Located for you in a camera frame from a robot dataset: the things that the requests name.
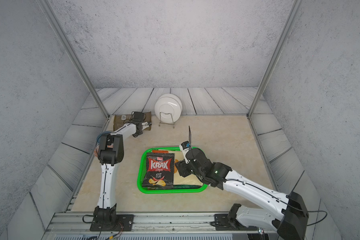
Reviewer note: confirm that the red patterned bowl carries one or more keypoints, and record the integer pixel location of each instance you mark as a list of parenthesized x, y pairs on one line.
[(96, 151)]

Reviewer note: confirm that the black snack bag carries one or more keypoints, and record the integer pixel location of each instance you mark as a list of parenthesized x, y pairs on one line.
[(160, 170)]

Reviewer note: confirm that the green plastic basket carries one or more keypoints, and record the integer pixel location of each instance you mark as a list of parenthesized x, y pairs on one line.
[(142, 171)]

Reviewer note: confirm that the metal corner post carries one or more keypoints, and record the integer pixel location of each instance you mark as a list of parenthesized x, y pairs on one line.
[(276, 54), (56, 26)]

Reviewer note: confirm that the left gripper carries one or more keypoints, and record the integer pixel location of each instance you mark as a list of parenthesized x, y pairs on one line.
[(139, 134)]

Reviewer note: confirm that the wire plate stand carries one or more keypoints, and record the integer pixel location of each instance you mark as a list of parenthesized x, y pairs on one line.
[(167, 119)]

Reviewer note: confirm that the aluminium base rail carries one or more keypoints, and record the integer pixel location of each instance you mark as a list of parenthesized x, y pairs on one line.
[(152, 226)]

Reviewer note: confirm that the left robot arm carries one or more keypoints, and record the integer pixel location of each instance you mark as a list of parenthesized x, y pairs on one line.
[(110, 153)]

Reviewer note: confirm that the metal corner post left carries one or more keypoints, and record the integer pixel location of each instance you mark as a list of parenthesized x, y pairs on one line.
[(56, 26)]

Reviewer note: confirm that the white plate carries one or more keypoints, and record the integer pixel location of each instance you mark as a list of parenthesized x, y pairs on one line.
[(169, 103)]

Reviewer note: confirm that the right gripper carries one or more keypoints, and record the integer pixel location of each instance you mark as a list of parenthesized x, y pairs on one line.
[(182, 168)]

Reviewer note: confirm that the cassava chips bag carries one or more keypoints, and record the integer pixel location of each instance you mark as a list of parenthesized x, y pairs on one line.
[(190, 180)]

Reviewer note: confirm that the green Real chips bag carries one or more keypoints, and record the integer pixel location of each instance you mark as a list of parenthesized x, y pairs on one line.
[(186, 187)]

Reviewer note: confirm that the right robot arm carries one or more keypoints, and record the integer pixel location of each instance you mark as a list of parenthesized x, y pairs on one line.
[(286, 214)]

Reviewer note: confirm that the metal corner post right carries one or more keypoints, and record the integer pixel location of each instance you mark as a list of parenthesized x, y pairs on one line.
[(276, 54)]

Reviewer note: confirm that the olive brown Lerna bag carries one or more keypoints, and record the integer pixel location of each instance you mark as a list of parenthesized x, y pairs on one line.
[(120, 120)]

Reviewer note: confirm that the blue bowl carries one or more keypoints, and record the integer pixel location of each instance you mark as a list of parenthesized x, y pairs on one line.
[(99, 136)]

